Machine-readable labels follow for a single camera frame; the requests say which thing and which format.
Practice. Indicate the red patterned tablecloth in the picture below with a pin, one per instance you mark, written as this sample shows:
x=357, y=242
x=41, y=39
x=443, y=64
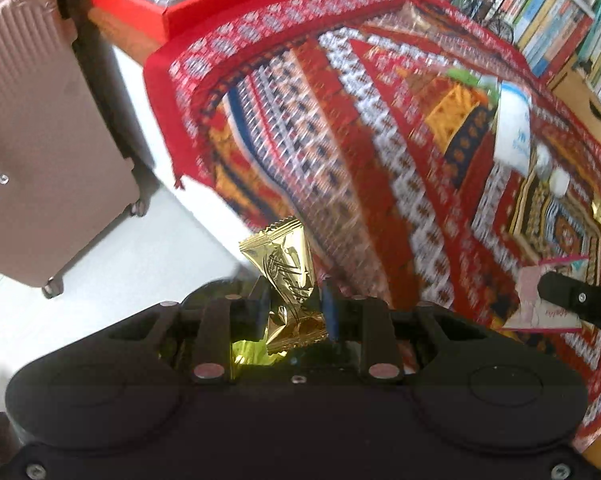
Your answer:
x=380, y=160

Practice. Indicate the red box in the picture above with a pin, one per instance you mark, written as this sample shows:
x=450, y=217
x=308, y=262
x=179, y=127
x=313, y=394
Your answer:
x=180, y=5

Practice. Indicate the wooden leg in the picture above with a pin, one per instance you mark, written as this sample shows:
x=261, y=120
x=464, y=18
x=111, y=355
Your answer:
x=600, y=455

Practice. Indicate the row of shelf books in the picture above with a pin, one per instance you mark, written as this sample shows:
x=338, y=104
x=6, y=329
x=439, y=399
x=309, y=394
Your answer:
x=530, y=5

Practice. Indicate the green wrapper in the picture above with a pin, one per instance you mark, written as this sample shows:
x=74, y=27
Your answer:
x=464, y=79

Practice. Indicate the white blue packet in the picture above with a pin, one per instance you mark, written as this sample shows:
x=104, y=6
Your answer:
x=512, y=125

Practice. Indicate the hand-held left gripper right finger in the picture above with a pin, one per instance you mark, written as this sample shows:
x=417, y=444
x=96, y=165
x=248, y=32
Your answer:
x=329, y=306

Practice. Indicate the pink white wrapper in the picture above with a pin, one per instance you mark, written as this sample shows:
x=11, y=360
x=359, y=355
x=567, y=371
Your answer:
x=530, y=285

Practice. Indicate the black bicycle model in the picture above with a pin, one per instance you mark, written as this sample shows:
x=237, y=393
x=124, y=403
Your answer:
x=485, y=15

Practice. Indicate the small gold wrapper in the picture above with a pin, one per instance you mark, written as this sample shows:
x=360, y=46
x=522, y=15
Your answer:
x=598, y=212

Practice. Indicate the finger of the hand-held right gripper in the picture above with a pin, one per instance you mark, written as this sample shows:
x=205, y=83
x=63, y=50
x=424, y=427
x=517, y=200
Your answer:
x=570, y=297

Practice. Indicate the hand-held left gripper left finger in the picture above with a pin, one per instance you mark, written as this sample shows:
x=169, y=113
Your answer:
x=258, y=294

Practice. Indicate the gold candy wrapper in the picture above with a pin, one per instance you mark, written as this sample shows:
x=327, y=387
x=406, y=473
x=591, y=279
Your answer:
x=283, y=270

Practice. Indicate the brown cardboard box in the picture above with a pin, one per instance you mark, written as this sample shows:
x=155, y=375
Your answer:
x=580, y=100

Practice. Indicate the pink ribbed suitcase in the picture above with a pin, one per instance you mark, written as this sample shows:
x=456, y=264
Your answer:
x=45, y=135

